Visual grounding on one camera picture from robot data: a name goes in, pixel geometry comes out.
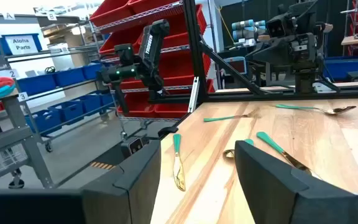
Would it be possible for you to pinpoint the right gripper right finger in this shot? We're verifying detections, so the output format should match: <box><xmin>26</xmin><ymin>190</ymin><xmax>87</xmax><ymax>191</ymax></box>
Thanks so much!
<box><xmin>234</xmin><ymin>141</ymin><xmax>358</xmax><ymax>224</ymax></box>

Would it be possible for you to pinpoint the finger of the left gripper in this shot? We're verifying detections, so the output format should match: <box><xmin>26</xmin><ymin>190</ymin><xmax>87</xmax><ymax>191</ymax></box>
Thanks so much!
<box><xmin>246</xmin><ymin>47</ymin><xmax>264</xmax><ymax>64</ymax></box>
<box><xmin>261</xmin><ymin>40</ymin><xmax>278</xmax><ymax>63</ymax></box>

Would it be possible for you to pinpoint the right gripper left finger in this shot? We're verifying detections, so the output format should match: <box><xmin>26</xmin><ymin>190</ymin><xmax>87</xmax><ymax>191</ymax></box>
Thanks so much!
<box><xmin>81</xmin><ymin>139</ymin><xmax>162</xmax><ymax>224</ymax></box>

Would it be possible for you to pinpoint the gold fork green handle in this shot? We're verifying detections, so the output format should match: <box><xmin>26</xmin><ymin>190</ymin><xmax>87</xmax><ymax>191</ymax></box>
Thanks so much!
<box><xmin>203</xmin><ymin>109</ymin><xmax>261</xmax><ymax>123</ymax></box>

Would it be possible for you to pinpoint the teach pendant with screen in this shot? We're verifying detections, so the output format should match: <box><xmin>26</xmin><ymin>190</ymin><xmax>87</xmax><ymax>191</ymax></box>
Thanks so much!
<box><xmin>222</xmin><ymin>55</ymin><xmax>248</xmax><ymax>76</ymax></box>

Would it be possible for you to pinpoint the blue plastic storage bin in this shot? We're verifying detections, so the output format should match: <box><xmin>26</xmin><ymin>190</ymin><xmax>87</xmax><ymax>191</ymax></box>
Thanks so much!
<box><xmin>16</xmin><ymin>73</ymin><xmax>58</xmax><ymax>96</ymax></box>
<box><xmin>47</xmin><ymin>100</ymin><xmax>85</xmax><ymax>123</ymax></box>
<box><xmin>76</xmin><ymin>93</ymin><xmax>104</xmax><ymax>115</ymax></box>
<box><xmin>81</xmin><ymin>61</ymin><xmax>104</xmax><ymax>80</ymax></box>
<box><xmin>53</xmin><ymin>67</ymin><xmax>86</xmax><ymax>88</ymax></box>
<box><xmin>24</xmin><ymin>108</ymin><xmax>63</xmax><ymax>135</ymax></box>
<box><xmin>323</xmin><ymin>55</ymin><xmax>358</xmax><ymax>82</ymax></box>
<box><xmin>99</xmin><ymin>92</ymin><xmax>117</xmax><ymax>108</ymax></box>

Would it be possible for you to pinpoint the grey metal workbench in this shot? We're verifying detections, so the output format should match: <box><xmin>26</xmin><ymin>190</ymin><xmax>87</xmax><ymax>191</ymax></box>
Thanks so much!
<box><xmin>0</xmin><ymin>88</ymin><xmax>55</xmax><ymax>190</ymax></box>

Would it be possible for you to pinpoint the grey metal shelving cart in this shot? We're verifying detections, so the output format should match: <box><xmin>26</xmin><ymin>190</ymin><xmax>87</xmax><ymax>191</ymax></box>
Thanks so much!
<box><xmin>0</xmin><ymin>12</ymin><xmax>119</xmax><ymax>154</ymax></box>

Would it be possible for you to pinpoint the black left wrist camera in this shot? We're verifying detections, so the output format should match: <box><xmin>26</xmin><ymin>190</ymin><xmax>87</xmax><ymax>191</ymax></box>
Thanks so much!
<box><xmin>265</xmin><ymin>17</ymin><xmax>292</xmax><ymax>39</ymax></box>

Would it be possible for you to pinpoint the yellow cable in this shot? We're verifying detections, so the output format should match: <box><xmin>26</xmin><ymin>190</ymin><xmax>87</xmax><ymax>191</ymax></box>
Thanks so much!
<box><xmin>216</xmin><ymin>5</ymin><xmax>235</xmax><ymax>46</ymax></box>

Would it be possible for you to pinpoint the small black depth camera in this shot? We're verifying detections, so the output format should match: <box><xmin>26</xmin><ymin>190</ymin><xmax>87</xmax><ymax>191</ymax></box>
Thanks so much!
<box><xmin>120</xmin><ymin>136</ymin><xmax>151</xmax><ymax>158</ymax></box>

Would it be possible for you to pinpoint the silver aluminium bracket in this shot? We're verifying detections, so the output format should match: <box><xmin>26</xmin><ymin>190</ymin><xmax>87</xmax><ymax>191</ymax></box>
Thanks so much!
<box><xmin>187</xmin><ymin>76</ymin><xmax>201</xmax><ymax>114</ymax></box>

